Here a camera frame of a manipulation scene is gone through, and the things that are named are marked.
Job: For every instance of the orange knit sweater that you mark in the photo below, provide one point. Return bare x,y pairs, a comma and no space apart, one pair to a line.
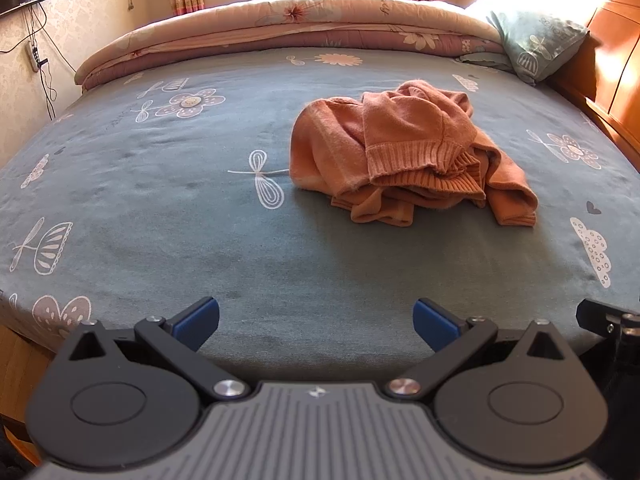
400,150

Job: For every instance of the folded pink floral quilt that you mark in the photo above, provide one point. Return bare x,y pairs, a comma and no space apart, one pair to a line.
300,25

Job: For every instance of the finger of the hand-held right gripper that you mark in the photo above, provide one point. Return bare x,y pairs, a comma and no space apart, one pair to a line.
595,316

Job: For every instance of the white power strip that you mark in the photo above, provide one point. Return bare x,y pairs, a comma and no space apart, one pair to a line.
33,55

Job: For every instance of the wooden headboard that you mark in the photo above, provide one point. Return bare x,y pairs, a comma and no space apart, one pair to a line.
615,60

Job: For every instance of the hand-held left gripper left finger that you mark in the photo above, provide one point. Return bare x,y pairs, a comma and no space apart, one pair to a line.
200,320

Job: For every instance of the plump grey-green printed pillow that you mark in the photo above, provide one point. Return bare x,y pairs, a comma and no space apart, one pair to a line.
540,40

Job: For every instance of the flat grey-green pillow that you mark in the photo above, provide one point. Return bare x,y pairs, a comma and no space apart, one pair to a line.
482,59

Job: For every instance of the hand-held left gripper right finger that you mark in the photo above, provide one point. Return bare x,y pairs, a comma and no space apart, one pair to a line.
435,322

